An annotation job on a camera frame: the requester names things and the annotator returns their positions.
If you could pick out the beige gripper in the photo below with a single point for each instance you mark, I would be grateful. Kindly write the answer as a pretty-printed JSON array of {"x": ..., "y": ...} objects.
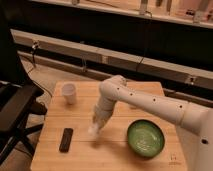
[{"x": 99, "y": 121}]

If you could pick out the green bowl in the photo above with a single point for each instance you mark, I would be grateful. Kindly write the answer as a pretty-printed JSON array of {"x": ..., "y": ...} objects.
[{"x": 145, "y": 138}]

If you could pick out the black remote control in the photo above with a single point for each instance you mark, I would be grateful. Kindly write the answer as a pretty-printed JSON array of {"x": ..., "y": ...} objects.
[{"x": 66, "y": 140}]

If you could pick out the black office chair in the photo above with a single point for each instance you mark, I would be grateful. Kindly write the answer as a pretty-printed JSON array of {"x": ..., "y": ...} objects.
[{"x": 17, "y": 97}]

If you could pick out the wooden table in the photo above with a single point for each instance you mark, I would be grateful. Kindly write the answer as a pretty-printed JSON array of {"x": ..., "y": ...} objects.
[{"x": 110, "y": 152}]

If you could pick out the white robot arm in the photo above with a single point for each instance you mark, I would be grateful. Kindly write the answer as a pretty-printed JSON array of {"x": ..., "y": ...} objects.
[{"x": 190, "y": 116}]

